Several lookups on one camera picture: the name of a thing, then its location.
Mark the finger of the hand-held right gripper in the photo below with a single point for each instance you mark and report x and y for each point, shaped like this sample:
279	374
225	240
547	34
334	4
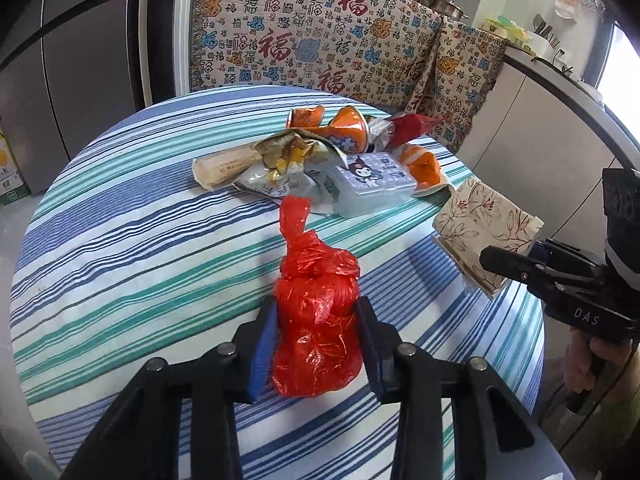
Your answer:
510	265
570	257

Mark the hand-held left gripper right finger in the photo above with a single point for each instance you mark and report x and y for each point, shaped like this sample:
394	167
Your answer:
368	342

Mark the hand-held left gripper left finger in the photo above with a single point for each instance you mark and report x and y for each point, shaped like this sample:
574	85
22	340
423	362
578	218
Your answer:
262	342

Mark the floral paper napkin pack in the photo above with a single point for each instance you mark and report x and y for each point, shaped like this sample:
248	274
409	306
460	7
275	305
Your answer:
480	225

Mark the red plastic bag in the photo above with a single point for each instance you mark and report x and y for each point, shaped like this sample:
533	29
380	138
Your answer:
315	310

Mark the orange drink can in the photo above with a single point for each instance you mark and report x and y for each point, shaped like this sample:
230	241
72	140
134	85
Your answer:
345	127

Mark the person's right hand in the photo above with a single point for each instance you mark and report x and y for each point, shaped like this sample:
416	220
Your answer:
575	365

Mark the orange snack packet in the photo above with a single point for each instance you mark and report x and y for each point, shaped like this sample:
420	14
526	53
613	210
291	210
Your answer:
425	170

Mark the white kitchen counter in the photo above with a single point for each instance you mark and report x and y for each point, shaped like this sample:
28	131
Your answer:
550	125

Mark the clear plastic cartoon box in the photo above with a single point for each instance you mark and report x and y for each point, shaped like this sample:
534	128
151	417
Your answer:
370	190

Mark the striped tablecloth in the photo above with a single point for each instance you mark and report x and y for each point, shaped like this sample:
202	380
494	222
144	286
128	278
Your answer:
125	260

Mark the grey white crumpled packet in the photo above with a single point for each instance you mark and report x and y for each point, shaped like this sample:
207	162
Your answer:
260	181

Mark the red wrapper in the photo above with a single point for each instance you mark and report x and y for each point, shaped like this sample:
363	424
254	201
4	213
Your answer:
412	127

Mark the beige long wrapper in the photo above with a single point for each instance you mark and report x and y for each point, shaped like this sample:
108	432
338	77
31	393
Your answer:
225	165

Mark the crumpled foil snack bag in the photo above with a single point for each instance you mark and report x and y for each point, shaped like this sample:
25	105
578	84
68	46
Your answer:
295	152

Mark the white utensil rack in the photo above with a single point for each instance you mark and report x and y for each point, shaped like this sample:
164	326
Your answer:
545	42

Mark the orange torn wrapper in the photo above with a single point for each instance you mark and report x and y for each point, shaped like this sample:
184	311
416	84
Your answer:
305	117

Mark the green and yellow plastic containers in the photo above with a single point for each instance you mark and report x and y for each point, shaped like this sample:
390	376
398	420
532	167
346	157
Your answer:
505	32

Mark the steel pot with lid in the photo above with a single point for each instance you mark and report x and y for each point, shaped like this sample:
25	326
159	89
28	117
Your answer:
445	5

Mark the cardboard box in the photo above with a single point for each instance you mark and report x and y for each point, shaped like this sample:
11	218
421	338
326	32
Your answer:
10	170

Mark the grey steel refrigerator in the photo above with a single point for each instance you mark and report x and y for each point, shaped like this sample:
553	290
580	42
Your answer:
75	60

